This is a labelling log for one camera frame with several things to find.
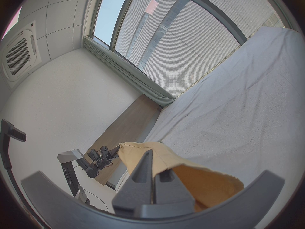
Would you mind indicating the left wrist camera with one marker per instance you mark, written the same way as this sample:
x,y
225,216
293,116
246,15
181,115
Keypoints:
x,y
104,149

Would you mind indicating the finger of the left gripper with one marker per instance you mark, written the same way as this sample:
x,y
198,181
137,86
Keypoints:
x,y
140,192
174,192

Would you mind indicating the window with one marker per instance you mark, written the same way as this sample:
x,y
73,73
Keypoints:
x,y
178,37

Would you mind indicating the grey-green curtain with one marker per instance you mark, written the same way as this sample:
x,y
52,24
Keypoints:
x,y
133,80

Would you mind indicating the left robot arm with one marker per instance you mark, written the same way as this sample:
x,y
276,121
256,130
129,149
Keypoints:
x,y
70,155

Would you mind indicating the tan shorts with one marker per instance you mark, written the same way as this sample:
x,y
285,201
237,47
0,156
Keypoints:
x,y
190,175

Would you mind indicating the bed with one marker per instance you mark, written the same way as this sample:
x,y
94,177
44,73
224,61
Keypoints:
x,y
238,99

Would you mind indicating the ceiling air conditioner vent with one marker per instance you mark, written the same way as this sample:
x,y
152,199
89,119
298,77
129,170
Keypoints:
x,y
20,56

